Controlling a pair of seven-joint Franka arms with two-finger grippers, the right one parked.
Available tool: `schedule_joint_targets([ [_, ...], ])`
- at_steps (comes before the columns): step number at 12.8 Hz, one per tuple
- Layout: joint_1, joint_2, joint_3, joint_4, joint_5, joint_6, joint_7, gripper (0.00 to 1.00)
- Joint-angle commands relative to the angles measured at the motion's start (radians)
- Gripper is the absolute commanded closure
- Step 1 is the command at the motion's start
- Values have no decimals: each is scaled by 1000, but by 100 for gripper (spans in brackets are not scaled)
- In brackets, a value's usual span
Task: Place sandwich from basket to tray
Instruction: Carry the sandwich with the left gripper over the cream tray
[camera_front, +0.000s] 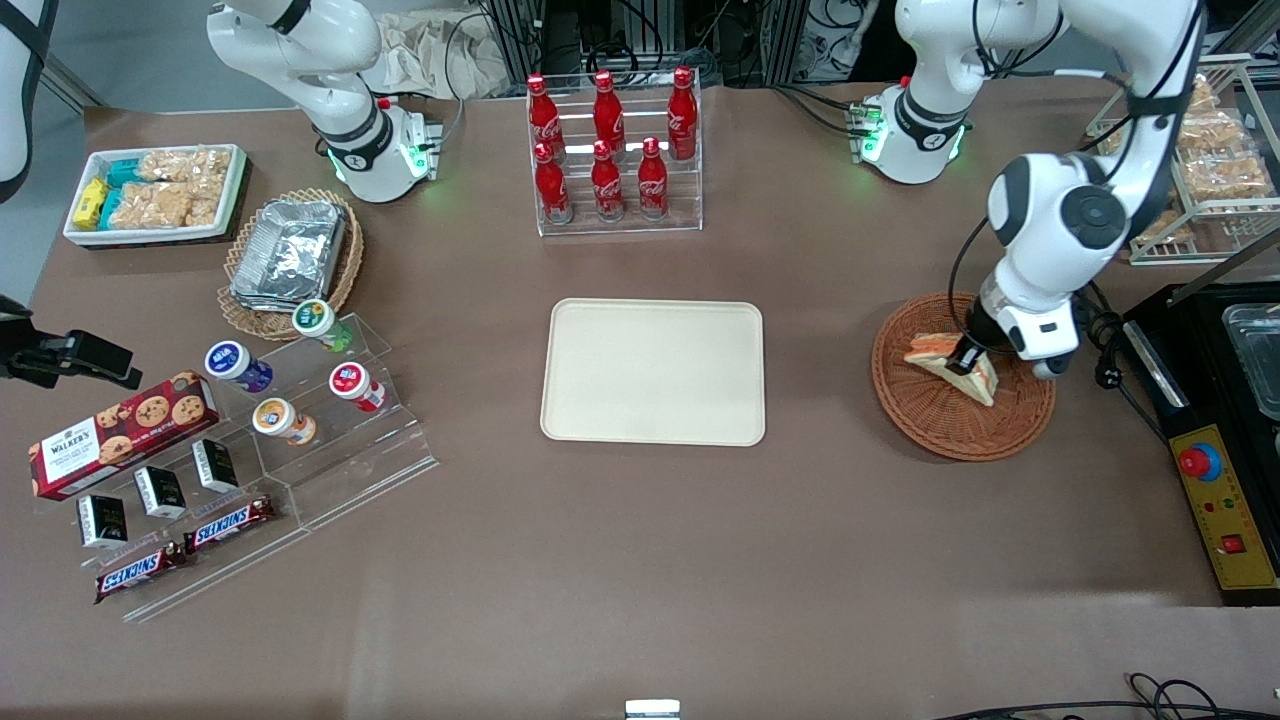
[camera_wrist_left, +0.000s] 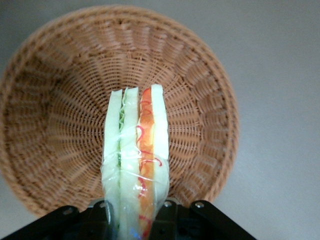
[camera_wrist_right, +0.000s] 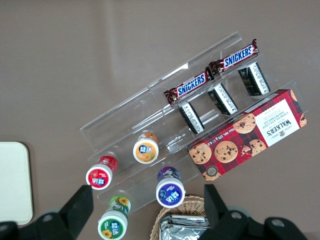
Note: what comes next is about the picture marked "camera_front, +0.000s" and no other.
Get triangular sandwich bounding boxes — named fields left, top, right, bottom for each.
left=903, top=332, right=1000, bottom=408

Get large brown wicker basket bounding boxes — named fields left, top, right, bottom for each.
left=871, top=291, right=1057, bottom=462

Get white rectangular snack tray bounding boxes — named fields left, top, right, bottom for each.
left=62, top=143, right=250, bottom=249

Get small light wicker basket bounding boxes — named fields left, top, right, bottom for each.
left=217, top=188, right=365, bottom=342

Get beige plastic tray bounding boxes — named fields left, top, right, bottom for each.
left=540, top=298, right=767, bottom=447

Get red Walkers cookie box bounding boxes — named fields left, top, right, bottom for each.
left=28, top=371, right=221, bottom=501

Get blue lid yogurt bottle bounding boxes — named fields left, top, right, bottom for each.
left=205, top=341, right=275, bottom=394

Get yellow snack packet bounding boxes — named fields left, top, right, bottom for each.
left=72, top=177, right=110, bottom=231

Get small black box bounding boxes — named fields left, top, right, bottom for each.
left=191, top=439, right=240, bottom=494
left=77, top=494, right=129, bottom=549
left=133, top=466, right=188, bottom=520

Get rice cracker bag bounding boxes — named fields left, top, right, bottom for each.
left=138, top=147, right=233, bottom=189
left=107, top=182, right=198, bottom=232

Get black appliance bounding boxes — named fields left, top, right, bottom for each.
left=1120, top=283, right=1280, bottom=607

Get orange lid yogurt bottle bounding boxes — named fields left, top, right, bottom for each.
left=251, top=398, right=318, bottom=447

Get Snickers bar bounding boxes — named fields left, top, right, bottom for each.
left=95, top=543, right=188, bottom=604
left=183, top=497, right=276, bottom=554

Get clear plastic container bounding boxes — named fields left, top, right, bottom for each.
left=1222, top=305, right=1280, bottom=421

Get stack of foil containers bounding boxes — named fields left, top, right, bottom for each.
left=230, top=198, right=348, bottom=313

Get green lid yogurt bottle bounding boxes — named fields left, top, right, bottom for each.
left=292, top=299, right=356, bottom=354

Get yellow emergency stop box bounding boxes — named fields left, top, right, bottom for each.
left=1169, top=425, right=1280, bottom=591

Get red lid yogurt bottle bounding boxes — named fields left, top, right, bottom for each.
left=329, top=362, right=387, bottom=413

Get clear acrylic stepped display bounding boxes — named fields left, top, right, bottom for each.
left=35, top=312, right=441, bottom=623

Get red cola bottle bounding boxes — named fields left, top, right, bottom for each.
left=666, top=66, right=699, bottom=162
left=592, top=70, right=627, bottom=151
left=534, top=142, right=574, bottom=225
left=527, top=73, right=565, bottom=153
left=637, top=137, right=670, bottom=221
left=590, top=140, right=627, bottom=223

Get clear acrylic bottle rack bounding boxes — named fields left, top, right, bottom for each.
left=526, top=75, right=704, bottom=238

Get black power cable with plug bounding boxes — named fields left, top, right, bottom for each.
left=1075, top=280, right=1173, bottom=443

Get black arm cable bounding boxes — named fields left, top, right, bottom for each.
left=947, top=0, right=1207, bottom=351

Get clear rack with metal frame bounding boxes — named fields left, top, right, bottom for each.
left=1086, top=55, right=1280, bottom=267

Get black floor cables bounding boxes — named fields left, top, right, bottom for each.
left=930, top=672, right=1280, bottom=720

